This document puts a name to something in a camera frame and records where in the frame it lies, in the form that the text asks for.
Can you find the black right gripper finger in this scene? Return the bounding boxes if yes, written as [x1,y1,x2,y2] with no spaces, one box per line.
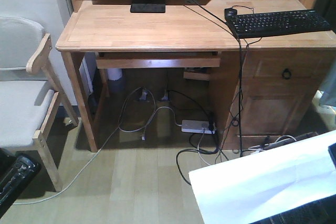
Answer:
[328,144,336,167]

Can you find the white paper sheet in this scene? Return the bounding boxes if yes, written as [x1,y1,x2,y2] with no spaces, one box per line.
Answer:
[189,131,335,223]

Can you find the black stapler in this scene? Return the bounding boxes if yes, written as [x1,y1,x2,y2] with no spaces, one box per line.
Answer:
[1,149,41,216]

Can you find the wooden desk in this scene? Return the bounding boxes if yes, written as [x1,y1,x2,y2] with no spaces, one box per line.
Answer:
[56,0,335,152]

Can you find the white power strip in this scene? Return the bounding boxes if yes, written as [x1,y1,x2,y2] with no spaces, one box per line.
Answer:
[181,120,217,134]

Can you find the black keyboard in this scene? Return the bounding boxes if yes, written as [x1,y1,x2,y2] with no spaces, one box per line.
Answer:
[225,9,332,39]

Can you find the black computer mouse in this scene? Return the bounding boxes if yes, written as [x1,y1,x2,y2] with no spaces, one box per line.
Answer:
[224,8,237,18]

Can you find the wooden chair grey cushions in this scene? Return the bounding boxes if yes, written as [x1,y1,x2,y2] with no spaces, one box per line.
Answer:
[1,17,79,192]

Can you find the black monitor cable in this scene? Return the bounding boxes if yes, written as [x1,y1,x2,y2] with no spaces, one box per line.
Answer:
[167,0,245,158]

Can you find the grey floor cable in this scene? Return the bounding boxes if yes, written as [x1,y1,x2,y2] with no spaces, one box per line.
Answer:
[13,87,183,205]

